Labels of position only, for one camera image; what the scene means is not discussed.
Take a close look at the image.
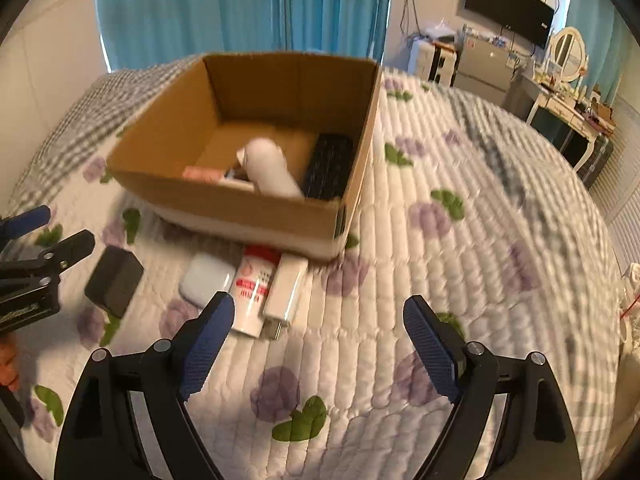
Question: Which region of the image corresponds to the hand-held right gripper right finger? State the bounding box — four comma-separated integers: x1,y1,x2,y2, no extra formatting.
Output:
402,295,583,480

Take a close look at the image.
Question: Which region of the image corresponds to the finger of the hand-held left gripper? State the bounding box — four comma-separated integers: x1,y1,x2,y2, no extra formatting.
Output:
0,230,96,292
0,205,52,242

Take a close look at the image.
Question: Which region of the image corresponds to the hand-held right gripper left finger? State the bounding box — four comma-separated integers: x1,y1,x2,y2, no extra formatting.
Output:
54,291,236,480

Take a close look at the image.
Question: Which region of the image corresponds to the small black box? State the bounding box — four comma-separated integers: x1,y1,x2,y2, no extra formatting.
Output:
84,246,145,319

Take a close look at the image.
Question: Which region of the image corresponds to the white earbud case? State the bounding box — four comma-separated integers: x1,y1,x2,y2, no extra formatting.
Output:
178,252,237,309

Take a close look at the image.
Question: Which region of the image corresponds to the white tube red label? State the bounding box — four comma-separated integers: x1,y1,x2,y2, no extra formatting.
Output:
231,245,282,337

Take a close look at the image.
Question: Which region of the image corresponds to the white charger block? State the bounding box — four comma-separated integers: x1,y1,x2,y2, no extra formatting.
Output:
262,253,308,339

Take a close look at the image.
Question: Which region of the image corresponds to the cardboard box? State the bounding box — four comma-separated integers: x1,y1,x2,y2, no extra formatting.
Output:
106,51,383,262

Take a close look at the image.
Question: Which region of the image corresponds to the grey checked blanket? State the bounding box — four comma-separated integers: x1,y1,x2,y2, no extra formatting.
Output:
10,57,201,201

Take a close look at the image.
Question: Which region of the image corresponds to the pink flat packet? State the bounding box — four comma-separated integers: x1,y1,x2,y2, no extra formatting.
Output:
181,166,226,184

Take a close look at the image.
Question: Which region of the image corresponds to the white plastic bottle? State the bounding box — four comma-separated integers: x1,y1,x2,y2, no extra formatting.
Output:
236,137,306,200

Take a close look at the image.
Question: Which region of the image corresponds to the white plastic bag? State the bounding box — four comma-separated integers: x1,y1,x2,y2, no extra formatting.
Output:
617,265,640,357

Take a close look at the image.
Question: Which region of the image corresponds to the black ridged keyboard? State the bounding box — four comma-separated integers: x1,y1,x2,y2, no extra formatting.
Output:
302,132,355,202

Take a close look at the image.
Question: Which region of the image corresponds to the white vanity table with mirror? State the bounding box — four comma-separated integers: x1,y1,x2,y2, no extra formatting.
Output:
530,105,614,182

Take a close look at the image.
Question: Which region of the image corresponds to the blue window curtain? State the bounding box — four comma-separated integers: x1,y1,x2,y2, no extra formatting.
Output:
95,0,393,73

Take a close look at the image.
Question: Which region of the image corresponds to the white dressing table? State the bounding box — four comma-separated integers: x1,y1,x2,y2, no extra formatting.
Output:
525,77,617,137

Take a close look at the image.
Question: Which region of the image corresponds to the silver small fridge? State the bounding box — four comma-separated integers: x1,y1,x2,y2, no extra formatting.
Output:
452,35,523,108

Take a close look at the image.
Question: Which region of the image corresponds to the white storage cabinet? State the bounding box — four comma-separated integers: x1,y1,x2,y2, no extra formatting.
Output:
407,40,458,86

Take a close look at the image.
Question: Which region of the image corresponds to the oval vanity mirror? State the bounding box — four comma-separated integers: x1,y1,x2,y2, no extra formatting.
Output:
547,27,587,83

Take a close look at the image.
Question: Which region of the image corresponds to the blue side curtain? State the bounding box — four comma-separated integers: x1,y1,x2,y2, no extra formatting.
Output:
560,0,626,101

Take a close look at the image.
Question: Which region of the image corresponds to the hanging dark cable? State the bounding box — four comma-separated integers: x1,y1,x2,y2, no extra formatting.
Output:
401,0,421,41

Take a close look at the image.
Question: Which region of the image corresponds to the black wall television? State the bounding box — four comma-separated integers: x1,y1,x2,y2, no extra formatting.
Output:
464,0,556,51

